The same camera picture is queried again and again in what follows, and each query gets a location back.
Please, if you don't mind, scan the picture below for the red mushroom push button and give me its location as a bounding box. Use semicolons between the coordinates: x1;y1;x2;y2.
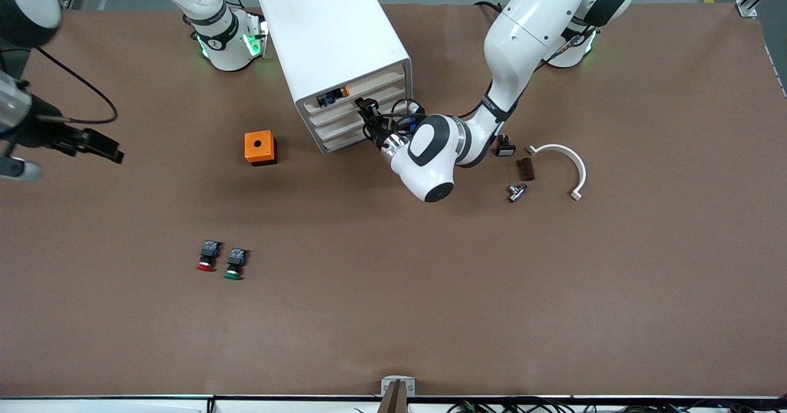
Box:
197;240;221;272

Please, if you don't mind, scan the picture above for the white drawer with blue module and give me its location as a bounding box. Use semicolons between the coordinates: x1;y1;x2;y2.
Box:
304;68;407;116

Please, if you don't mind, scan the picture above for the green mushroom push button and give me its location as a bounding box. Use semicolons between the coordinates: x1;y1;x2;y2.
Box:
223;248;250;280

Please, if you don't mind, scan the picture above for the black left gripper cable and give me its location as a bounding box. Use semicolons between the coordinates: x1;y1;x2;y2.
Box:
369;98;426;134

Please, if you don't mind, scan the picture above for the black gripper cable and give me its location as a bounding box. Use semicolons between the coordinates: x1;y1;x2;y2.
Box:
37;47;119;125
369;98;426;134

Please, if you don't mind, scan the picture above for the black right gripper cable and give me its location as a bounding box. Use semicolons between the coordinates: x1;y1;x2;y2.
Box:
37;47;119;125

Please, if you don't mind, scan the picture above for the orange button enclosure box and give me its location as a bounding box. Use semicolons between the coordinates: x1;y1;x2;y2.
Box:
244;130;277;167

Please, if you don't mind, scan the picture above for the white half-ring pipe clamp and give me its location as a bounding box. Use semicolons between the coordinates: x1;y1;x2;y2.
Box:
528;144;587;202

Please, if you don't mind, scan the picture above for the grey metal table bracket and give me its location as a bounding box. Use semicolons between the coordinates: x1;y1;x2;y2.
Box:
381;376;416;397

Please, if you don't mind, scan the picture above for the white table edge rail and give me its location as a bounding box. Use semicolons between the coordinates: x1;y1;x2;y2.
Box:
0;395;787;413

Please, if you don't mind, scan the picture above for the tangled cable bundle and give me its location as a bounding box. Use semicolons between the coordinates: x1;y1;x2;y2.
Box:
446;399;787;413

